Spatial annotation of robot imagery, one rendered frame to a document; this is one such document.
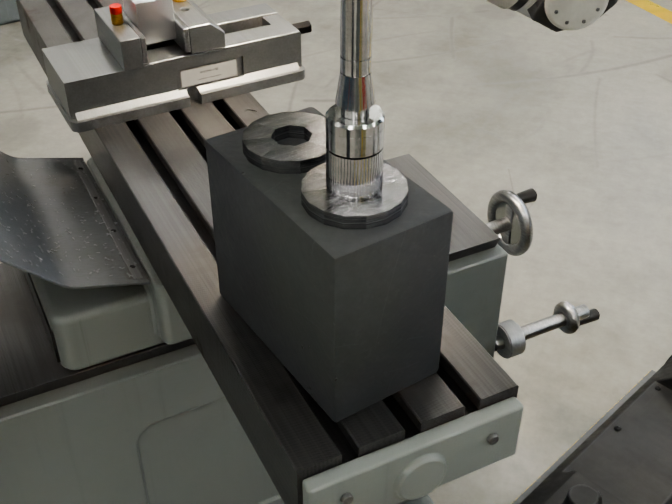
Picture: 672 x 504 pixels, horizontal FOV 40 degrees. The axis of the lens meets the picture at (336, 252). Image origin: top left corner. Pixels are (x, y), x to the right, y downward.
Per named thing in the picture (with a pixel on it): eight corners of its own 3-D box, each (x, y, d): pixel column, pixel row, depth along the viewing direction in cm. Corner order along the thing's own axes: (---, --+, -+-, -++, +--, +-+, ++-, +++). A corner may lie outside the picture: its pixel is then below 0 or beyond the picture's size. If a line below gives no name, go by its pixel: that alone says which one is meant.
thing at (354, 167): (314, 188, 76) (313, 126, 73) (347, 164, 79) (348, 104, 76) (360, 207, 74) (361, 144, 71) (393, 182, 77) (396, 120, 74)
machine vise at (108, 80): (266, 41, 147) (262, -27, 140) (307, 78, 136) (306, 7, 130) (46, 88, 134) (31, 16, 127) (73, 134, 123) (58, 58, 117)
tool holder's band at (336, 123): (313, 126, 73) (313, 115, 72) (348, 104, 76) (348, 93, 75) (361, 144, 71) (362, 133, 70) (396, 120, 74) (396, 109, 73)
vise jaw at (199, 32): (194, 15, 137) (192, -10, 135) (226, 47, 129) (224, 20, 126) (156, 23, 135) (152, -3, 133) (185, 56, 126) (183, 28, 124)
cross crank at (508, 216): (507, 226, 168) (514, 171, 161) (546, 261, 160) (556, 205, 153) (432, 249, 162) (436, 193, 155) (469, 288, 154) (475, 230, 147)
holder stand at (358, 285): (315, 255, 102) (312, 92, 90) (440, 372, 88) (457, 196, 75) (218, 293, 97) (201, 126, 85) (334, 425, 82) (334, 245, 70)
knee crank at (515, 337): (584, 308, 164) (590, 282, 160) (606, 329, 160) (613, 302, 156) (481, 346, 156) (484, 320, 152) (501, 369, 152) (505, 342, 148)
